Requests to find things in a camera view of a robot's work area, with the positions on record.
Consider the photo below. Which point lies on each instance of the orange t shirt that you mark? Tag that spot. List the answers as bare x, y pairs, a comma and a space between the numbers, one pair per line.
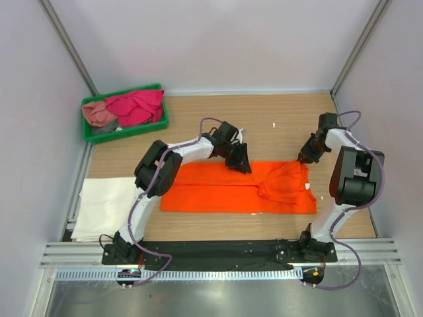
276, 187

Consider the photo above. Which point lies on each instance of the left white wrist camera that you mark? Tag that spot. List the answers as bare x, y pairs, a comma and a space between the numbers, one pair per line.
241, 135

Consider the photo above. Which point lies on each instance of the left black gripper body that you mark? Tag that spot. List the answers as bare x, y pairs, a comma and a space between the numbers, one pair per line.
230, 150

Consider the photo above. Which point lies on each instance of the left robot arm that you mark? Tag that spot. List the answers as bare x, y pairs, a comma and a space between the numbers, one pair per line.
155, 174

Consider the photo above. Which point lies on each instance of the white slotted cable duct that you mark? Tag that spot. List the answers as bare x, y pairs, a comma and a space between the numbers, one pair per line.
131, 275

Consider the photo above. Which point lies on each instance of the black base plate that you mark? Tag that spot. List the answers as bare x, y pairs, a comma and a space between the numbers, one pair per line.
242, 255

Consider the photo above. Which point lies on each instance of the right aluminium corner post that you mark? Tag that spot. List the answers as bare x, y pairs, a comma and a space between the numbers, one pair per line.
364, 37

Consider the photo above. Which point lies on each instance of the dusty pink t shirt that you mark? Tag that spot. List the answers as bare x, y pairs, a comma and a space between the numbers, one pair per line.
96, 114

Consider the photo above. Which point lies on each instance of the grey t shirt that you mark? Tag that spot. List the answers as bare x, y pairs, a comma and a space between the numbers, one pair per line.
111, 127

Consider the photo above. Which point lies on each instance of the left aluminium corner post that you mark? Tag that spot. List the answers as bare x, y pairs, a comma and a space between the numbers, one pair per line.
66, 41

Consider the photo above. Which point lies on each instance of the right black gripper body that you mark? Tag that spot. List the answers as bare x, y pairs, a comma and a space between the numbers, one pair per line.
315, 149

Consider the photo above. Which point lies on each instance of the aluminium front rail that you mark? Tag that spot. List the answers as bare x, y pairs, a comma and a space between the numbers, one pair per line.
89, 254

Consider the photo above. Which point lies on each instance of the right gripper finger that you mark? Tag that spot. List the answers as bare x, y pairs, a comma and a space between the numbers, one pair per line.
307, 149
303, 159

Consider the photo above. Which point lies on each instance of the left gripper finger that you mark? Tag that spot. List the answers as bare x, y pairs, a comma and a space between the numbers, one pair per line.
244, 155
236, 163

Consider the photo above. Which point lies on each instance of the green plastic bin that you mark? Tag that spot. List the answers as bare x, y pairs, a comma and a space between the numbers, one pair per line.
127, 131

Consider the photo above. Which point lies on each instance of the magenta t shirt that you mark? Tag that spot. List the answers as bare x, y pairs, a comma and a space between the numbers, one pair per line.
136, 107

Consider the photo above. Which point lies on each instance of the folded white t shirt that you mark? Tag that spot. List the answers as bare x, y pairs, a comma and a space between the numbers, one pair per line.
104, 205

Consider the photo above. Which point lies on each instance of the aluminium corner post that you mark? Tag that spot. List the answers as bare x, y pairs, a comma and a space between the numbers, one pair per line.
364, 37
66, 41

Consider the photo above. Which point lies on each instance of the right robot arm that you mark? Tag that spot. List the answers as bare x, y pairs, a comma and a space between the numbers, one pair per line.
356, 183

